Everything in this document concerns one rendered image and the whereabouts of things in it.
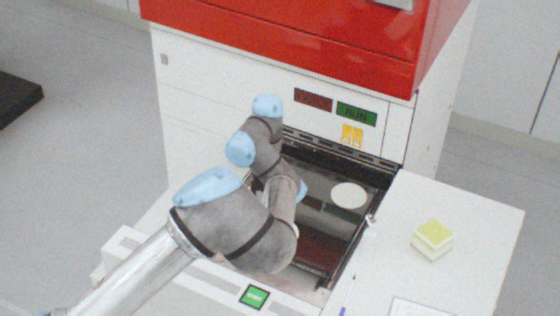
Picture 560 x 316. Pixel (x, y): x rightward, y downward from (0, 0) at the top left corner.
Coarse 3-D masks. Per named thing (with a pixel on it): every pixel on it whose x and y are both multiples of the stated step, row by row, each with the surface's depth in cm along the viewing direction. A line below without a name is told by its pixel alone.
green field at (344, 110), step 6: (342, 108) 188; (348, 108) 187; (354, 108) 186; (342, 114) 189; (348, 114) 188; (354, 114) 187; (360, 114) 186; (366, 114) 185; (372, 114) 184; (360, 120) 188; (366, 120) 187; (372, 120) 186
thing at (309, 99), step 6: (300, 90) 191; (300, 96) 192; (306, 96) 191; (312, 96) 190; (318, 96) 189; (306, 102) 193; (312, 102) 192; (318, 102) 191; (324, 102) 190; (330, 102) 189; (324, 108) 191
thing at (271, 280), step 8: (216, 256) 177; (240, 272) 173; (264, 280) 172; (272, 280) 172; (280, 280) 172; (280, 288) 170; (288, 288) 170; (296, 288) 170; (304, 288) 170; (296, 296) 168; (304, 296) 169; (312, 296) 169
